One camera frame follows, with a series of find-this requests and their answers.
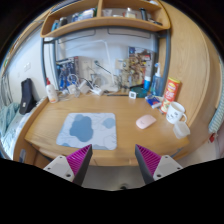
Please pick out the colourful figure box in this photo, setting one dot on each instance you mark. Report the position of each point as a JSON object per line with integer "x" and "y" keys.
{"x": 141, "y": 63}

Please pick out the plaid bed sheet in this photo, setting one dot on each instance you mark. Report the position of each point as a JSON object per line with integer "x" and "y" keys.
{"x": 15, "y": 136}

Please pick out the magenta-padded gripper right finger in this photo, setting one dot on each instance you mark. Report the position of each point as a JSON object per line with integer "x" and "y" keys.
{"x": 166, "y": 165}

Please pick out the blue and white tube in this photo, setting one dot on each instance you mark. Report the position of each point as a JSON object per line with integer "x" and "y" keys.
{"x": 147, "y": 83}

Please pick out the white mug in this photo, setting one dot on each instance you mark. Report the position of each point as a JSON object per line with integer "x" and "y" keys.
{"x": 174, "y": 113}

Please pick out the white desk lamp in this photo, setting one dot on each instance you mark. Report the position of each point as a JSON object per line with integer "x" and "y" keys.
{"x": 110, "y": 88}

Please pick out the translucent plastic cup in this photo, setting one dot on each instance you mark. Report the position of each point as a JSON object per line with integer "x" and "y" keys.
{"x": 181, "y": 130}

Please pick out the wooden wall shelf unit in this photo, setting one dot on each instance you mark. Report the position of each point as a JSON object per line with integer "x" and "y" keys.
{"x": 100, "y": 21}

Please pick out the blue tissue pack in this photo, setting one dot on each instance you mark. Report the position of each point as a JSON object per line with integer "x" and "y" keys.
{"x": 153, "y": 101}

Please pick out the blue spray bottle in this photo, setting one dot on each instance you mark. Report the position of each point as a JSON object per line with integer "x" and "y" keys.
{"x": 156, "y": 85}

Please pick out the pink computer mouse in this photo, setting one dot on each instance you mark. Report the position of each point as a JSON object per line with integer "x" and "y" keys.
{"x": 145, "y": 121}

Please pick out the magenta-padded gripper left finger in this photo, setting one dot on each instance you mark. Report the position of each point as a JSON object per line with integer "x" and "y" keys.
{"x": 59, "y": 165}

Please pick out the light blue printed mouse pad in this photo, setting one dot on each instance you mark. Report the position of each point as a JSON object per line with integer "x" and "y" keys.
{"x": 86, "y": 128}

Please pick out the white bottle with red cap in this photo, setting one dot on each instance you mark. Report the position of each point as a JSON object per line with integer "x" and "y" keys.
{"x": 51, "y": 93}

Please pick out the small white square clock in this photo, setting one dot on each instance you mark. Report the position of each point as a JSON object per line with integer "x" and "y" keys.
{"x": 132, "y": 94}

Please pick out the white charger block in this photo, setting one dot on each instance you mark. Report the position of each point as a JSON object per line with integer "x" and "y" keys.
{"x": 71, "y": 89}
{"x": 83, "y": 87}

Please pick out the red chips can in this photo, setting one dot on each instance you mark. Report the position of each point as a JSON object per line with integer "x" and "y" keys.
{"x": 170, "y": 93}

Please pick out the tan model figure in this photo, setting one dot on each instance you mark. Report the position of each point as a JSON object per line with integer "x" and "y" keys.
{"x": 126, "y": 78}

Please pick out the blue model kit box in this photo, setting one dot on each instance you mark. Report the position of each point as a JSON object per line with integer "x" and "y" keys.
{"x": 65, "y": 73}

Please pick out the teal knitted blanket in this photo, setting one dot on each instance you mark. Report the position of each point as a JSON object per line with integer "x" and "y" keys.
{"x": 8, "y": 116}

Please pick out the white power strip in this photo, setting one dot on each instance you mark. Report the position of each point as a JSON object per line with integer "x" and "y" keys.
{"x": 97, "y": 91}

